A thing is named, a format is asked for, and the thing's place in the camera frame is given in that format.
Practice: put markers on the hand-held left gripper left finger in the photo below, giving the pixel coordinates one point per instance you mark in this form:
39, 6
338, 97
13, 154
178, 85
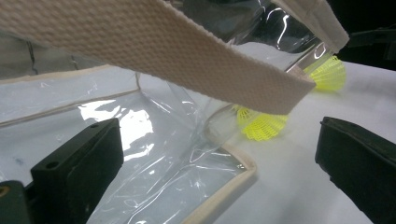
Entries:
77, 174

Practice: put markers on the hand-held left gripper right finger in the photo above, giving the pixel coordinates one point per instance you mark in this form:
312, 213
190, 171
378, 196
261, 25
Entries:
358, 168

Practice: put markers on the yellow shuttlecock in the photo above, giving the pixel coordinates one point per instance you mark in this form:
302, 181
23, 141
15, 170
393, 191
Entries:
261, 126
330, 76

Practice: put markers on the clear plastic bag beige trim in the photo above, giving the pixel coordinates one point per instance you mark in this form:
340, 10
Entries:
186, 62

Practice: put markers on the white table sheet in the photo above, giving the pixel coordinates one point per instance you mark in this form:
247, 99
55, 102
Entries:
311, 186

